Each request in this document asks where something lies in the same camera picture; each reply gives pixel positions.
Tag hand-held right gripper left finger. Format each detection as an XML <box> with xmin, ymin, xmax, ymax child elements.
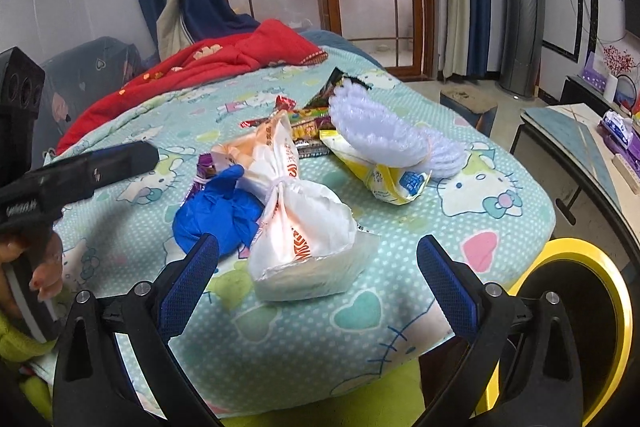
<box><xmin>52</xmin><ymin>233</ymin><xmax>221</xmax><ymax>427</ymax></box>

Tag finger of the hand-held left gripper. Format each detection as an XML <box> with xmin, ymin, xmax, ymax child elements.
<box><xmin>91</xmin><ymin>140</ymin><xmax>161</xmax><ymax>196</ymax></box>

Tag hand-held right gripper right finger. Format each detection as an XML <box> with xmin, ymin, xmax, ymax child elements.
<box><xmin>412</xmin><ymin>234</ymin><xmax>586</xmax><ymax>427</ymax></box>

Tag blue rubber glove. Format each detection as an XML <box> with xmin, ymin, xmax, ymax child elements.
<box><xmin>172</xmin><ymin>164</ymin><xmax>266</xmax><ymax>255</ymax></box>

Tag yellow snack packet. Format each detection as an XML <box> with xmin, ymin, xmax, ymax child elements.
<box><xmin>319</xmin><ymin>129</ymin><xmax>432</xmax><ymax>206</ymax></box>

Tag black bin with yellow rim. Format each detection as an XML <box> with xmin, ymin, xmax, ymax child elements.
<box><xmin>472</xmin><ymin>237</ymin><xmax>633</xmax><ymax>427</ymax></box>

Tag white plastic bag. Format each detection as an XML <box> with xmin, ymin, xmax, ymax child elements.
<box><xmin>210</xmin><ymin>109</ymin><xmax>381</xmax><ymax>303</ymax></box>

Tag person's left hand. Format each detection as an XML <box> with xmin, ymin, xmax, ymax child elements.
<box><xmin>0</xmin><ymin>232</ymin><xmax>65</xmax><ymax>320</ymax></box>

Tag cartoon cat printed blanket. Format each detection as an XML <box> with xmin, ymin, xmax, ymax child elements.
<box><xmin>42</xmin><ymin>44</ymin><xmax>557</xmax><ymax>418</ymax></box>

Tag grey heart print cushion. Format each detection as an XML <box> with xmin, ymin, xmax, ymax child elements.
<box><xmin>30</xmin><ymin>36</ymin><xmax>151</xmax><ymax>168</ymax></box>

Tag purple candy wrapper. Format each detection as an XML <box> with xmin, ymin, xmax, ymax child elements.
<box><xmin>185</xmin><ymin>152</ymin><xmax>223</xmax><ymax>208</ymax></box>

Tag red quilted blanket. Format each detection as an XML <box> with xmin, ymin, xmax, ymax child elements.
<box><xmin>55</xmin><ymin>19</ymin><xmax>328</xmax><ymax>155</ymax></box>

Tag red candy wrapper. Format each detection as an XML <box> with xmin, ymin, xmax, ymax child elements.
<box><xmin>240</xmin><ymin>96</ymin><xmax>297</xmax><ymax>128</ymax></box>

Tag blue square stool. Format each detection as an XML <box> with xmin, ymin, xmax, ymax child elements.
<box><xmin>439</xmin><ymin>88</ymin><xmax>498</xmax><ymax>138</ymax></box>

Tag marble top coffee table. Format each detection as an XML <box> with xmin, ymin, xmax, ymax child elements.
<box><xmin>510</xmin><ymin>104</ymin><xmax>640</xmax><ymax>278</ymax></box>

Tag green candy wrapper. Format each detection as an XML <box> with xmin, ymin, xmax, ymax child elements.
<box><xmin>292</xmin><ymin>107</ymin><xmax>333</xmax><ymax>142</ymax></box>

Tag black snack wrapper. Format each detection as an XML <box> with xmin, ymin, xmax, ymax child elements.
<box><xmin>305</xmin><ymin>67</ymin><xmax>373</xmax><ymax>110</ymax></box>

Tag white power strip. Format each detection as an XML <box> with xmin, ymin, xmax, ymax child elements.
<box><xmin>612</xmin><ymin>152</ymin><xmax>640</xmax><ymax>194</ymax></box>

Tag purple cloth bag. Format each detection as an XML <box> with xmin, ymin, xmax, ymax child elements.
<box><xmin>597</xmin><ymin>119</ymin><xmax>640</xmax><ymax>168</ymax></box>

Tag blue white tissue pack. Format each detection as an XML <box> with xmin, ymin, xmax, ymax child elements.
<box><xmin>600</xmin><ymin>111</ymin><xmax>636</xmax><ymax>142</ymax></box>

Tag dark television cabinet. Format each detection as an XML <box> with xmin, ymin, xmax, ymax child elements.
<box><xmin>560</xmin><ymin>74</ymin><xmax>640</xmax><ymax>120</ymax></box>

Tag blue plush cushion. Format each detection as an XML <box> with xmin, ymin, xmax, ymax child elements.
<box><xmin>300</xmin><ymin>29</ymin><xmax>381</xmax><ymax>68</ymax></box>

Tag purple box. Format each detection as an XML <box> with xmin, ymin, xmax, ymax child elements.
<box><xmin>580</xmin><ymin>52</ymin><xmax>608</xmax><ymax>82</ymax></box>

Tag red flower branches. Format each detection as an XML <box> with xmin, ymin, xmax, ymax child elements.
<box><xmin>602</xmin><ymin>44</ymin><xmax>638</xmax><ymax>78</ymax></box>

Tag grey tower air conditioner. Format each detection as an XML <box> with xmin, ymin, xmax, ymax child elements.
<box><xmin>499</xmin><ymin>0</ymin><xmax>547</xmax><ymax>98</ymax></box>

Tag round wire frame ornament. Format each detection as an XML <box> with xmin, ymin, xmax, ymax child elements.
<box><xmin>615</xmin><ymin>74</ymin><xmax>640</xmax><ymax>112</ymax></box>

